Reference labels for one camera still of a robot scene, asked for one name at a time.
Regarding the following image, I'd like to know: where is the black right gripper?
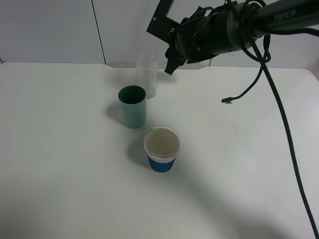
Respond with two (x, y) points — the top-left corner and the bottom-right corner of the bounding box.
(164, 6), (251, 75)

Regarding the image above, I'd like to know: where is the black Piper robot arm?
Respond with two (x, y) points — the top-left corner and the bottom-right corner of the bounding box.
(165, 0), (319, 75)

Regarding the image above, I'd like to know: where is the teal green plastic cup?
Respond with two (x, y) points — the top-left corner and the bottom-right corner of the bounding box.
(118, 85), (147, 128)

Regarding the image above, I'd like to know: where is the white cup blue sleeve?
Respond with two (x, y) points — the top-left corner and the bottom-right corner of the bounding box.
(144, 125), (180, 173)

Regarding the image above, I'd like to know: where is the clear tall glass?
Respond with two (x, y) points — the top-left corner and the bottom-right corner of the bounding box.
(136, 51), (157, 99)

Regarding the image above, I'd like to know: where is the black cable with plug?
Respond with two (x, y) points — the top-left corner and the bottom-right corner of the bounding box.
(221, 0), (319, 239)

